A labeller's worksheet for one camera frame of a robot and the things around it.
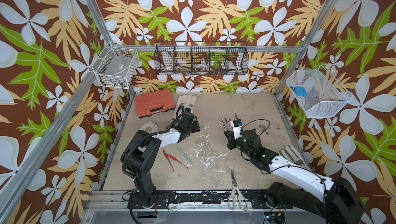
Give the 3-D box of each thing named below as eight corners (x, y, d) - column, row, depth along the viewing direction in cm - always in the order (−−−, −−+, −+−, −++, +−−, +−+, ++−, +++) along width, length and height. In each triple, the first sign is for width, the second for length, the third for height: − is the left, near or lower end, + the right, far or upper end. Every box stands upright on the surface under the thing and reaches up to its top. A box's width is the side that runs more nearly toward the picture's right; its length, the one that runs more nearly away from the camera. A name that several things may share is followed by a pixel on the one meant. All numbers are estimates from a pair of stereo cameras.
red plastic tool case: (139, 119, 106) (137, 115, 102) (136, 100, 117) (134, 96, 113) (176, 109, 112) (175, 105, 108) (170, 92, 122) (170, 88, 119)
